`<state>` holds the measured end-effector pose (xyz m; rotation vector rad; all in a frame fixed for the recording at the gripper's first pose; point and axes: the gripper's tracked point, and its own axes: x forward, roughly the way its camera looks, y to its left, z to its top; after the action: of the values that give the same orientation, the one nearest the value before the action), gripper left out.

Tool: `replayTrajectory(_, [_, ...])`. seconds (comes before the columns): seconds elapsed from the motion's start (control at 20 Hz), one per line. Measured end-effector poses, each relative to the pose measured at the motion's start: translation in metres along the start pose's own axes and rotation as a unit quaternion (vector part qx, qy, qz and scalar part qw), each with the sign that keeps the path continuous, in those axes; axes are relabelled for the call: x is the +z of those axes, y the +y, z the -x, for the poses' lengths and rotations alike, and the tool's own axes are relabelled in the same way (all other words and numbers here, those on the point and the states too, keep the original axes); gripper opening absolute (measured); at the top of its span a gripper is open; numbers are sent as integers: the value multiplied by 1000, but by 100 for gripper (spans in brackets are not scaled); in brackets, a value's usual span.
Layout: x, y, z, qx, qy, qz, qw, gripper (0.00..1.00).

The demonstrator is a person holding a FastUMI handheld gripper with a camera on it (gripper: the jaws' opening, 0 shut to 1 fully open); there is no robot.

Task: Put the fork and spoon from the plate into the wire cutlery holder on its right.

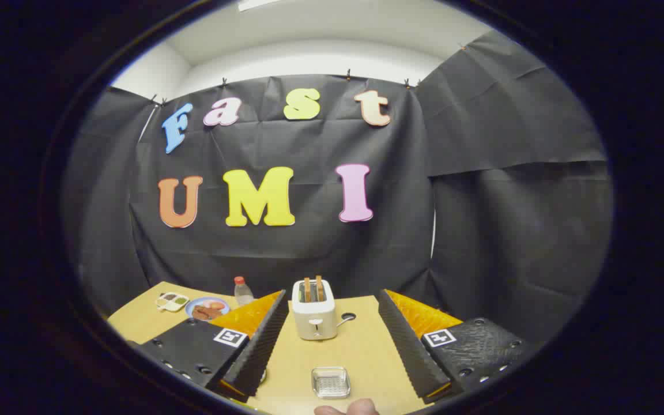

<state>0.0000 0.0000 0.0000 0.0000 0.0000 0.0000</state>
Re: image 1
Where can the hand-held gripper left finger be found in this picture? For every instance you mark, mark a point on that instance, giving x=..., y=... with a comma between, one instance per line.
x=263, y=346

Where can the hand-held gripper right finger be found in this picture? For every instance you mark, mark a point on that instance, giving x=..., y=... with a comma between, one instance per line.
x=410, y=351

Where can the clear bottle with red cap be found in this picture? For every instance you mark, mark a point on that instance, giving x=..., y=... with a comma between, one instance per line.
x=244, y=294

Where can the white toaster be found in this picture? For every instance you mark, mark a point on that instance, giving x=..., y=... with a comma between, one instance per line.
x=314, y=323

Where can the orange food slice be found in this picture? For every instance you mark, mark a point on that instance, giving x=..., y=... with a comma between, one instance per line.
x=218, y=304

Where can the brown meat slices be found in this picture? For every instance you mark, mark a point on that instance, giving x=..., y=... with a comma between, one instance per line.
x=205, y=313

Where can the toasted bread slice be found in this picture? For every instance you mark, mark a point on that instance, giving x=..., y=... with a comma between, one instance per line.
x=320, y=288
x=307, y=290

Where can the clear cutlery drainer basket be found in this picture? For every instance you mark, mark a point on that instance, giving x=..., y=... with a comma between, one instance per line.
x=331, y=383

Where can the blue plate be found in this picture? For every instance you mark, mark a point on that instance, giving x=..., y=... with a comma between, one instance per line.
x=193, y=305

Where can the white divided condiment dish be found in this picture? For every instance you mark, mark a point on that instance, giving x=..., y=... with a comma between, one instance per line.
x=172, y=301

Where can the white ceiling light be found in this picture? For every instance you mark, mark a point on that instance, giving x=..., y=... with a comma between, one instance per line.
x=257, y=3

